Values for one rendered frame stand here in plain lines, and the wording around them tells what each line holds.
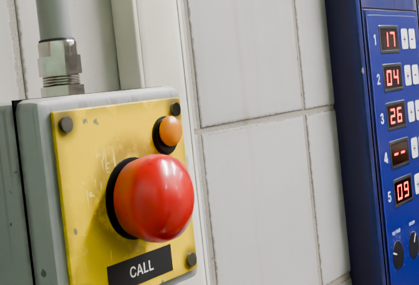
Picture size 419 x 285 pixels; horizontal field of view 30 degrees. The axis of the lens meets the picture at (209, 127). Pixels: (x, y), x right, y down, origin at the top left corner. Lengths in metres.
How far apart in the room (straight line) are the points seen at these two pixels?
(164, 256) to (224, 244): 0.18
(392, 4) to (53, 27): 0.46
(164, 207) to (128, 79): 0.14
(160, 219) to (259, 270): 0.26
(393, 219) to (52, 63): 0.44
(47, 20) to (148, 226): 0.11
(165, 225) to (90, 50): 0.15
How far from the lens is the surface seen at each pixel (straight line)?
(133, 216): 0.34
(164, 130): 0.37
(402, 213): 0.77
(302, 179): 0.65
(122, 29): 0.47
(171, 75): 0.48
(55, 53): 0.38
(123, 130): 0.36
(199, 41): 0.54
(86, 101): 0.35
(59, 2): 0.38
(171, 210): 0.34
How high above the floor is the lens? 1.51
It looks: 3 degrees down
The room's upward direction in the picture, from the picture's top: 6 degrees counter-clockwise
